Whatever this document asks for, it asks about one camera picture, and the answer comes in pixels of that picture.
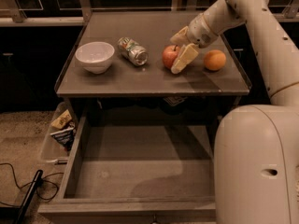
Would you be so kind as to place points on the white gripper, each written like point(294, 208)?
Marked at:
point(199, 31)

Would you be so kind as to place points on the red apple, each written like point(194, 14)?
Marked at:
point(169, 55)

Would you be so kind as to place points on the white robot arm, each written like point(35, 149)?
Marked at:
point(256, 153)

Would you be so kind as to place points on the grey cabinet with top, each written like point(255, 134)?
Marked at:
point(152, 82)

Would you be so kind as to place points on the open grey top drawer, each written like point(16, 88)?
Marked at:
point(126, 173)

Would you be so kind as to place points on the orange fruit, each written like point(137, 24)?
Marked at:
point(214, 60)

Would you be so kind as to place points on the silver green soda can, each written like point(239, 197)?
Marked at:
point(133, 51)

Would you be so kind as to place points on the white ceramic bowl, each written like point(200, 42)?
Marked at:
point(95, 57)

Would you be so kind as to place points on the yellow snack packet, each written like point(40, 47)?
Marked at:
point(62, 120)

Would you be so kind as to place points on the dark blue snack bag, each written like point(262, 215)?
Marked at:
point(65, 137)

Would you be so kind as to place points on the clear plastic bin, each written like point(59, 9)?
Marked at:
point(52, 151)

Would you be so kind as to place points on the black bar on floor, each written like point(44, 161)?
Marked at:
point(28, 197)

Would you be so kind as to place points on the grey railing frame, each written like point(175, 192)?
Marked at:
point(25, 10)

